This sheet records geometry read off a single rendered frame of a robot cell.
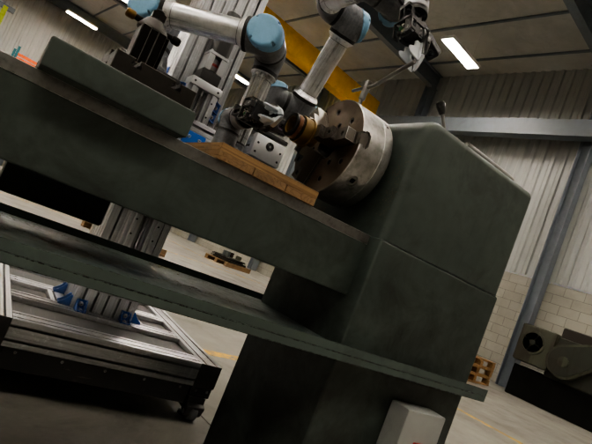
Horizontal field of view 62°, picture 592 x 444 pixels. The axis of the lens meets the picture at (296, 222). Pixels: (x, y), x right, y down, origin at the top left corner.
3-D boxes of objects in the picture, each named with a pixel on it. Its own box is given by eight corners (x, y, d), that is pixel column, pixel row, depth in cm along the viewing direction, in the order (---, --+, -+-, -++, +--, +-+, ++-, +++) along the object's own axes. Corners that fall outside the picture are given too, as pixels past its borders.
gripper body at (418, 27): (390, 40, 143) (395, 10, 148) (410, 56, 148) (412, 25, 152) (411, 27, 137) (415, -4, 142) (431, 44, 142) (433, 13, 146)
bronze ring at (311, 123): (311, 124, 152) (288, 110, 147) (329, 123, 144) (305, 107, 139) (299, 151, 151) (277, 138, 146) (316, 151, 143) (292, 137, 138)
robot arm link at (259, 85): (264, 44, 183) (214, 163, 179) (261, 29, 172) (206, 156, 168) (293, 55, 182) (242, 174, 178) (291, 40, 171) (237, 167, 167)
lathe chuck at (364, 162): (301, 195, 168) (340, 112, 168) (356, 212, 141) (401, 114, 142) (281, 184, 163) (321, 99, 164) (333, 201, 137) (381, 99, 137)
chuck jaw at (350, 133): (342, 141, 150) (369, 134, 140) (338, 155, 149) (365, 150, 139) (315, 124, 144) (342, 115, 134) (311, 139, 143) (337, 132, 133)
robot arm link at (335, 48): (272, 110, 216) (340, -6, 195) (301, 125, 222) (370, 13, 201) (276, 119, 206) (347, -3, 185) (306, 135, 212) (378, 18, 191)
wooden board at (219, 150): (252, 194, 159) (256, 183, 159) (314, 206, 129) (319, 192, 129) (169, 154, 143) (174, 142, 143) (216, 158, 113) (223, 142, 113)
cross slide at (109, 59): (139, 120, 142) (145, 106, 143) (188, 111, 106) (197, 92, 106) (77, 88, 133) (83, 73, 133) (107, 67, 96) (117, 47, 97)
